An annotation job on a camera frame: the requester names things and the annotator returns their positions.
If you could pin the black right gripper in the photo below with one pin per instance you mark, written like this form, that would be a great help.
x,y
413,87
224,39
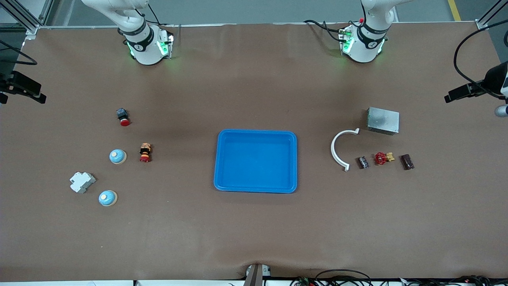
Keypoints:
x,y
8,84

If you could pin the white circuit breaker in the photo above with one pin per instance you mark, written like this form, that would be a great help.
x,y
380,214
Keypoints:
x,y
82,182

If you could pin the blue plastic tray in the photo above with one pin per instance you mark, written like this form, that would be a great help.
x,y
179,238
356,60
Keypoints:
x,y
256,163

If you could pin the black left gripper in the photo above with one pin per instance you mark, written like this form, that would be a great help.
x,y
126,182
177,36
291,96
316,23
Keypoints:
x,y
493,81

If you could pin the brown table cover sheet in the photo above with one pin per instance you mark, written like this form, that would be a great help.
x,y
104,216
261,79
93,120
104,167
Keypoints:
x,y
254,230

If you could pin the white curved plastic arc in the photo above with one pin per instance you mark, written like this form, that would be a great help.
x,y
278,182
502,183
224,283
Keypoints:
x,y
332,150

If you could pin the aluminium frame profile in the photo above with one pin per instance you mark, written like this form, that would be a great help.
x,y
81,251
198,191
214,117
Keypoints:
x,y
481,24
32,32

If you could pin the blue round bell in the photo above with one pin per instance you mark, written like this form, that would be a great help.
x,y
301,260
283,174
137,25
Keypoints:
x,y
118,157
107,198

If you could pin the metal clamp bracket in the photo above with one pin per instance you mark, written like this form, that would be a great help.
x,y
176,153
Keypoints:
x,y
256,278

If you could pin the grey metal power supply box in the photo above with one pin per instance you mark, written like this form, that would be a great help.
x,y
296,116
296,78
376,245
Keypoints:
x,y
383,121

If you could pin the small dark printed capacitor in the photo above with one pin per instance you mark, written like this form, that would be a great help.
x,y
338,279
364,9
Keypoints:
x,y
363,162

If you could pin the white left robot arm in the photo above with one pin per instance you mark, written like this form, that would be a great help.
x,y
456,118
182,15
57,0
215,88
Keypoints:
x,y
363,43

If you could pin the red push button black body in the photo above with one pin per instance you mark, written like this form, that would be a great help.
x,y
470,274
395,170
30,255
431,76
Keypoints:
x,y
123,116

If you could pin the large brown capacitor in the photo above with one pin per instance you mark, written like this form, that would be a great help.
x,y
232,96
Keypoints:
x,y
407,161

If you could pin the red yellow emergency stop button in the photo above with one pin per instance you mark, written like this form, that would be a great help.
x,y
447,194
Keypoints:
x,y
145,153

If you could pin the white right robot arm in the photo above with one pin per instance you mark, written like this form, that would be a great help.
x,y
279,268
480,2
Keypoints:
x,y
145,47

